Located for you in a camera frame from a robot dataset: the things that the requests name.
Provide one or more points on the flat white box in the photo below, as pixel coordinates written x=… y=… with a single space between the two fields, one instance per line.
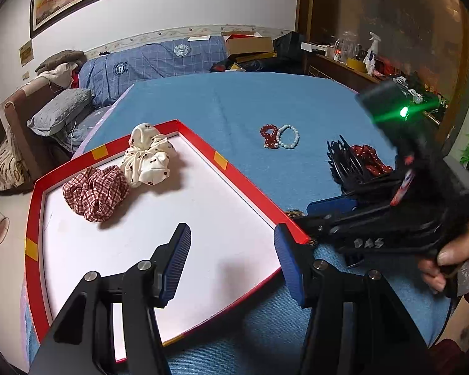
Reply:
x=314 y=47

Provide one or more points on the wooden sideboard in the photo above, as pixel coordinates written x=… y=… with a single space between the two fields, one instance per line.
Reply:
x=336 y=72

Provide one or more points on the open cardboard box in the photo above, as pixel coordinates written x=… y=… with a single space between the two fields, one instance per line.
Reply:
x=250 y=47

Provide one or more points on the gold wall plaque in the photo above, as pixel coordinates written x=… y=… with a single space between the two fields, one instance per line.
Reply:
x=25 y=52

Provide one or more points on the white spray bottle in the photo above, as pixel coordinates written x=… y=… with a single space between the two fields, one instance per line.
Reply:
x=372 y=52

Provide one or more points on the red plaid scrunchie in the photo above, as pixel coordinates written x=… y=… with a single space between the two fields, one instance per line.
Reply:
x=95 y=193

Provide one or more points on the blue-grey patterned pillow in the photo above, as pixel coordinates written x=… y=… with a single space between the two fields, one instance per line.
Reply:
x=88 y=123

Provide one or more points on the yellow box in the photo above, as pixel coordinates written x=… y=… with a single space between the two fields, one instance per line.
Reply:
x=355 y=63

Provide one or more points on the brown sofa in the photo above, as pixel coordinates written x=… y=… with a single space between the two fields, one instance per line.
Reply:
x=23 y=101

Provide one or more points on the brown floral blanket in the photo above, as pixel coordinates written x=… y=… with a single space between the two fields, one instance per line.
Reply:
x=4 y=164

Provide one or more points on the red-rimmed white box tray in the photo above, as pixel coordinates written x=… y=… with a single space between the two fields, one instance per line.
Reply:
x=219 y=222

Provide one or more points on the pile of clothes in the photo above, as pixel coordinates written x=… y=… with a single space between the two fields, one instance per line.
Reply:
x=58 y=62

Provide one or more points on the glass pitcher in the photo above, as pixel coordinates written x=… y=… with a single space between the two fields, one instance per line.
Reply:
x=346 y=49

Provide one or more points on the blue checked quilt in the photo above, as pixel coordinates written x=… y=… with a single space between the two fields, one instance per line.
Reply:
x=152 y=60

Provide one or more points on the white paper envelope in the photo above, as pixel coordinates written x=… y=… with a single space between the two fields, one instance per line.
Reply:
x=198 y=38

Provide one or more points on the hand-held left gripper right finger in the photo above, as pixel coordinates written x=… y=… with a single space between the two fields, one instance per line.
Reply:
x=287 y=258

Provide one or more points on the lilac floral cloth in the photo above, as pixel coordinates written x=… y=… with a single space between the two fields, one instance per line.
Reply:
x=101 y=119

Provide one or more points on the white cherry-print scrunchie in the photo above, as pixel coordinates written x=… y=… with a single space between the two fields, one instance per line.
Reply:
x=146 y=160

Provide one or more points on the blue tablecloth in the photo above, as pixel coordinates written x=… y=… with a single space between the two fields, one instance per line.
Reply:
x=316 y=97

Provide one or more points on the grey quilted pillow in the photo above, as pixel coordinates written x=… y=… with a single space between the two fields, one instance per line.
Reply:
x=62 y=109

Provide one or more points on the black hair claw clip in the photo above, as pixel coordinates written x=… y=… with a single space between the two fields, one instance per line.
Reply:
x=348 y=164

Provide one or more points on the red polka dot scrunchie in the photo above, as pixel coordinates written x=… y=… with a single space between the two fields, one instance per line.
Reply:
x=371 y=160

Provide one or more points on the person's right hand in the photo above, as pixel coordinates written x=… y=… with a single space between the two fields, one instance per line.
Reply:
x=455 y=256

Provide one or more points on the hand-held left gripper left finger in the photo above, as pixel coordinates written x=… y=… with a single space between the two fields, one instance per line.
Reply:
x=178 y=258

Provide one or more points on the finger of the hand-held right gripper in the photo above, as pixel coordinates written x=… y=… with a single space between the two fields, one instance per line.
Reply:
x=375 y=186
x=332 y=205

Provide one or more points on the black bag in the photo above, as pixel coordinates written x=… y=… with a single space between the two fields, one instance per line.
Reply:
x=291 y=50

